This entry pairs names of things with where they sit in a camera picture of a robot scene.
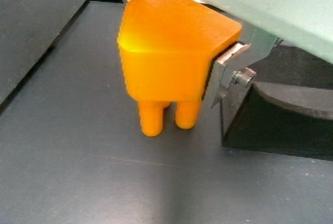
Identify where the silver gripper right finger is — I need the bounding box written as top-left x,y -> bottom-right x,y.
204,22 -> 277,107

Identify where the orange three prong block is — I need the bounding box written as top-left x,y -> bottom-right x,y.
118,0 -> 242,136

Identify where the black curved holder block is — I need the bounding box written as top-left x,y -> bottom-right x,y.
221,45 -> 333,161

